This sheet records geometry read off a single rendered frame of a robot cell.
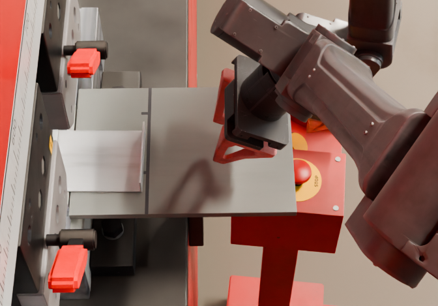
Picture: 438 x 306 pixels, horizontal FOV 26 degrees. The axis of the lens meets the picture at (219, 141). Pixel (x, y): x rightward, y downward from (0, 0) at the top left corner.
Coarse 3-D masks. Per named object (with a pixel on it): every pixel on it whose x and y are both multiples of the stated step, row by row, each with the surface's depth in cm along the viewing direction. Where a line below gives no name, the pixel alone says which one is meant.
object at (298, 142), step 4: (292, 136) 147; (296, 136) 147; (300, 136) 148; (292, 140) 146; (296, 140) 147; (300, 140) 147; (304, 140) 148; (292, 144) 146; (296, 144) 147; (300, 144) 147; (304, 144) 148; (296, 148) 146; (300, 148) 147; (304, 148) 147
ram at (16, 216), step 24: (0, 0) 64; (24, 0) 73; (0, 24) 64; (24, 24) 73; (0, 48) 64; (0, 72) 64; (0, 96) 64; (0, 120) 64; (24, 120) 72; (0, 144) 64; (24, 144) 72; (0, 168) 64; (24, 168) 72; (0, 192) 64; (0, 216) 64
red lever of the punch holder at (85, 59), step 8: (88, 40) 90; (96, 40) 90; (104, 40) 90; (64, 48) 89; (72, 48) 89; (80, 48) 89; (88, 48) 86; (96, 48) 89; (104, 48) 89; (72, 56) 84; (80, 56) 83; (88, 56) 83; (96, 56) 85; (104, 56) 89; (72, 64) 81; (80, 64) 81; (88, 64) 81; (96, 64) 85; (72, 72) 81; (80, 72) 81; (88, 72) 81
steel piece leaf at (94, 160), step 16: (144, 128) 113; (64, 144) 114; (80, 144) 114; (96, 144) 114; (112, 144) 114; (128, 144) 114; (144, 144) 113; (64, 160) 113; (80, 160) 113; (96, 160) 113; (112, 160) 113; (128, 160) 113; (80, 176) 112; (96, 176) 112; (112, 176) 112; (128, 176) 112
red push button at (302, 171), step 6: (294, 162) 135; (300, 162) 135; (306, 162) 136; (294, 168) 135; (300, 168) 135; (306, 168) 135; (300, 174) 134; (306, 174) 134; (300, 180) 134; (306, 180) 134
